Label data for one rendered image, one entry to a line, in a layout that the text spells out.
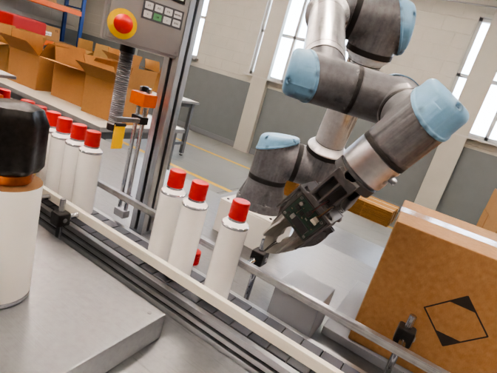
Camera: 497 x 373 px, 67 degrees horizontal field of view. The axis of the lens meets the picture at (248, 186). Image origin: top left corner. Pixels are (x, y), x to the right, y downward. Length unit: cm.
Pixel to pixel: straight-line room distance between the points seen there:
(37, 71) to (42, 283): 259
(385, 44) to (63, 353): 85
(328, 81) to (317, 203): 18
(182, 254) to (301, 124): 579
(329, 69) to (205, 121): 684
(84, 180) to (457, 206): 557
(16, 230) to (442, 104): 58
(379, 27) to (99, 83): 205
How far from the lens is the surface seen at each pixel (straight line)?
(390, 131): 52
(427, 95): 52
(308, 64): 58
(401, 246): 76
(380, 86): 60
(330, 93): 58
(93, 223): 88
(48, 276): 75
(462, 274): 78
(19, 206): 60
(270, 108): 669
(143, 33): 90
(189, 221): 71
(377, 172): 52
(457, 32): 617
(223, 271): 70
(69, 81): 301
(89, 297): 70
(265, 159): 107
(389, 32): 95
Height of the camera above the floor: 129
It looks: 16 degrees down
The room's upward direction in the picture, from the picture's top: 16 degrees clockwise
